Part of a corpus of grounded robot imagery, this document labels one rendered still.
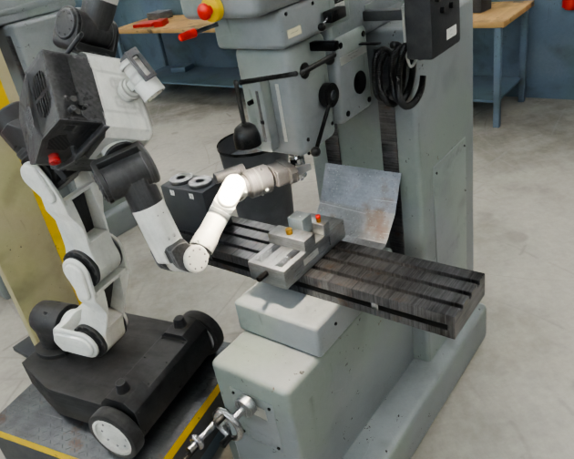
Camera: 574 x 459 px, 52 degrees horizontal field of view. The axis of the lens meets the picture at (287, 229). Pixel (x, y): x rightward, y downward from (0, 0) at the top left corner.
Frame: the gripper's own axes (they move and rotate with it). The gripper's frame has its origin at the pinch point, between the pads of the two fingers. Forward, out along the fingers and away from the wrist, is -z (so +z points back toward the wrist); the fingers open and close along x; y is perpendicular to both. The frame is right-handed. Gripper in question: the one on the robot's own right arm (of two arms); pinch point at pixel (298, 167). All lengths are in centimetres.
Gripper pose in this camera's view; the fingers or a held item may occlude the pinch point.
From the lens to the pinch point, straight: 184.9
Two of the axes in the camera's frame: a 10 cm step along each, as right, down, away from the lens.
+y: 1.5, 8.6, 4.8
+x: -4.7, -3.7, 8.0
